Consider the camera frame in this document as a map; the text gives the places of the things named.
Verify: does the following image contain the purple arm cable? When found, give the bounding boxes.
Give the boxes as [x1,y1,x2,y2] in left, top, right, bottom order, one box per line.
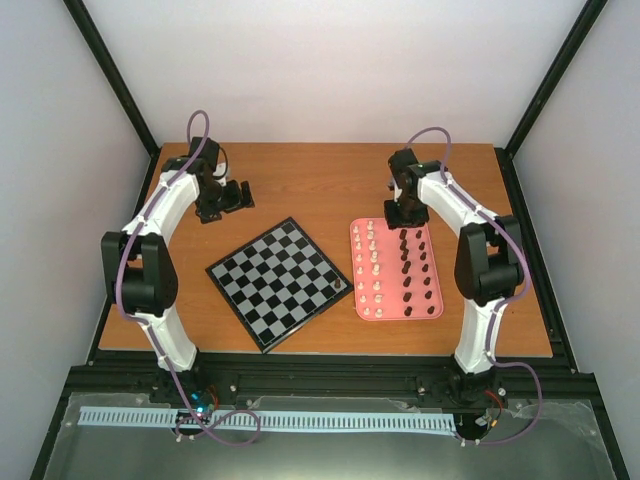
[113,110,261,446]
[403,125,544,446]

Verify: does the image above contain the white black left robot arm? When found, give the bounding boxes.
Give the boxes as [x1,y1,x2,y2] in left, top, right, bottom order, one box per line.
[101,137,254,403]

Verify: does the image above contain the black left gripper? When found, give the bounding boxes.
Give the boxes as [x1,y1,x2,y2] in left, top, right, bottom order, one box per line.
[197,180,256,224]

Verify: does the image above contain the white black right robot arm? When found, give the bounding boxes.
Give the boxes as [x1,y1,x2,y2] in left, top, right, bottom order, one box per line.
[384,149,530,375]

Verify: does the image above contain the black left frame post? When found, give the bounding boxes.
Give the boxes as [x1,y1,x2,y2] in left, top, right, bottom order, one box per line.
[63,0,160,156]

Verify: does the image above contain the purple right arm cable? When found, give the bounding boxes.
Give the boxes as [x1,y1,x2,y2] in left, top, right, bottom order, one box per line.
[403,125,544,446]

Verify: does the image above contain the black white chessboard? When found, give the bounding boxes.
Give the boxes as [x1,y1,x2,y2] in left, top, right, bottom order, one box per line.
[206,217,353,354]

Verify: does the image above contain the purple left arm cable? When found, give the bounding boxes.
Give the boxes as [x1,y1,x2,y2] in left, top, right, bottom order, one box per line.
[113,110,261,446]

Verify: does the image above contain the pink plastic tray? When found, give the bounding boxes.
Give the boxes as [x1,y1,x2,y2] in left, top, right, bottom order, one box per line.
[350,218,444,322]

